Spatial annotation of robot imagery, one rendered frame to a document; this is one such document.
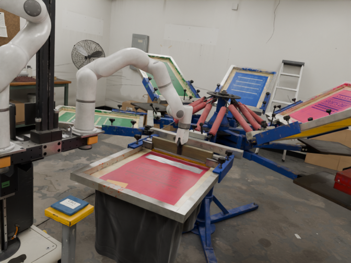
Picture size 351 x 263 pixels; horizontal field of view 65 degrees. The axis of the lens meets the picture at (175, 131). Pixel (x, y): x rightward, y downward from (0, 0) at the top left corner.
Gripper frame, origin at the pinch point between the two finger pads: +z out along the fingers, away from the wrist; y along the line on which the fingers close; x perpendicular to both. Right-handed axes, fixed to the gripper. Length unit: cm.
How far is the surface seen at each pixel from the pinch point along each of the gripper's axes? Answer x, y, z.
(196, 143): 2.4, -20.8, -0.5
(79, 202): -10, 76, 4
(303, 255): 95, -98, 103
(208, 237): 16, -55, 90
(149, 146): -20.3, 3.0, 1.6
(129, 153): -25.7, 17.8, 3.6
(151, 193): 7.7, 48.8, 5.8
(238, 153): 32.0, -20.8, -0.9
